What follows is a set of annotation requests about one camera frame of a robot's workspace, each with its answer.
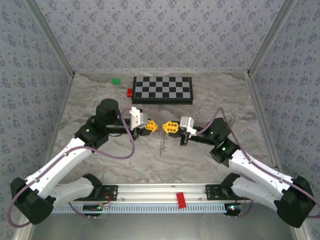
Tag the aluminium table side rail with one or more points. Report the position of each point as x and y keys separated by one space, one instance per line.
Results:
x=256 y=100
x=66 y=100

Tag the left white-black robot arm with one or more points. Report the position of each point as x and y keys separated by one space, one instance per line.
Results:
x=57 y=165

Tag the green toy brick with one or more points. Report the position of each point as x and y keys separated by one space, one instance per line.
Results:
x=116 y=81

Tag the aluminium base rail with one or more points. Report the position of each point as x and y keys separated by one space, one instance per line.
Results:
x=155 y=191

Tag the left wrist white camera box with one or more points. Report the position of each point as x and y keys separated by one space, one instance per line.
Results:
x=137 y=118

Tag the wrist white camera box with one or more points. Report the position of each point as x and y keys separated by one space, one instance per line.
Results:
x=137 y=118
x=188 y=123

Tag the black grey chessboard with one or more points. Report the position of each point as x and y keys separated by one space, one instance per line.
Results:
x=162 y=87

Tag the aluminium frame post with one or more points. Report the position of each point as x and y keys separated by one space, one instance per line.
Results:
x=53 y=40
x=269 y=37

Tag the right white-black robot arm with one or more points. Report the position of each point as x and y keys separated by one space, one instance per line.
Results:
x=260 y=172

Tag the long red toy brick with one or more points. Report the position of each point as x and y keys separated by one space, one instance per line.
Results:
x=181 y=200

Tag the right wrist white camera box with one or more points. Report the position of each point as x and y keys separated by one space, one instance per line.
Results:
x=188 y=123

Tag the small red toy brick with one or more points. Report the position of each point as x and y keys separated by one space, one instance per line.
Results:
x=129 y=92

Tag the clear plastic bag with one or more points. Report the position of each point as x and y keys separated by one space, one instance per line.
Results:
x=163 y=145

